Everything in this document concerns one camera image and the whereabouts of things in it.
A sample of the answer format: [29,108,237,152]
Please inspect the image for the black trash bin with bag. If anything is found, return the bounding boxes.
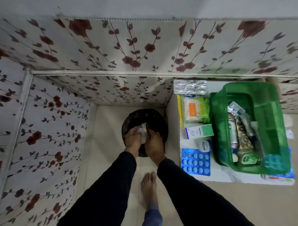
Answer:
[122,108,169,158]

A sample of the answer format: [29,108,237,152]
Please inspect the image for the silver foil blister pack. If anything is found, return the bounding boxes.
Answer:
[173,80,208,96]

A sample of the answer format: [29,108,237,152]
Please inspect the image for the person's left hand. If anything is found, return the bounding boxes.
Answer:
[124,127,143,155]

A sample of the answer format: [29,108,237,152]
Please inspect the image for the cotton buds packet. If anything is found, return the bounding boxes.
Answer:
[176,94,211,128]

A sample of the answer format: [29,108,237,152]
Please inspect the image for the person's left forearm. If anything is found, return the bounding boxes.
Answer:
[56,151,137,226]

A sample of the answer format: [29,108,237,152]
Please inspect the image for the light blue blister pack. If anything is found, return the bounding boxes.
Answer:
[264,147,294,175]

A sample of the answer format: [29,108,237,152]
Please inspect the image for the dark ointment tube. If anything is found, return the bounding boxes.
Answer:
[241,115,259,145]

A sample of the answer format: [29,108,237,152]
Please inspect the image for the person's right forearm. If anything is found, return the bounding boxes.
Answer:
[157,158,256,226]

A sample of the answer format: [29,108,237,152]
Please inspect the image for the person's blue jeans leg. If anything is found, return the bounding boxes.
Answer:
[143,208,163,226]

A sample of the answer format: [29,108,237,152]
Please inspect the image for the green plastic basket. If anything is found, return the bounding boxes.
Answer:
[210,81,292,174]

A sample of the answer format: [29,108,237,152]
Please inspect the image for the person's right hand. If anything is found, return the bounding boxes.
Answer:
[144,128,168,167]

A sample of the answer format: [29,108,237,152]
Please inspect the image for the white tissue paper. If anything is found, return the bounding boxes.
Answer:
[137,123,149,143]

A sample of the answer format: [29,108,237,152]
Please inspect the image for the small white plastic jar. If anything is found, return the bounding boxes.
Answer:
[195,139,213,153]

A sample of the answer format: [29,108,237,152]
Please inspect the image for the white and green medicine box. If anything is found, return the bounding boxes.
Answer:
[185,124,214,140]

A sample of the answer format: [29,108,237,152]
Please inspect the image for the green and white small box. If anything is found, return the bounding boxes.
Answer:
[237,151,264,166]

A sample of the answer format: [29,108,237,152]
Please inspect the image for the person's bare foot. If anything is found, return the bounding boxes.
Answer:
[141,172,158,212]

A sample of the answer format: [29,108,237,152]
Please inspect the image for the small silver blister strip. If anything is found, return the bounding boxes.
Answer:
[227,101,246,117]

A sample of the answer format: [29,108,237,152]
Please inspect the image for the blue tablet blister pack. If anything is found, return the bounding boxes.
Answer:
[181,148,211,176]

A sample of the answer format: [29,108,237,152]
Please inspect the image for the white box with red stripe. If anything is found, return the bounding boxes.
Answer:
[262,171,296,182]

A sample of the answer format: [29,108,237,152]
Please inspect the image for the gold capsule blister strip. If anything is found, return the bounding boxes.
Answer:
[237,120,254,149]

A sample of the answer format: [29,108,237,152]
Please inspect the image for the floral fabric wardrobe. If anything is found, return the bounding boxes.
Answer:
[0,17,298,226]

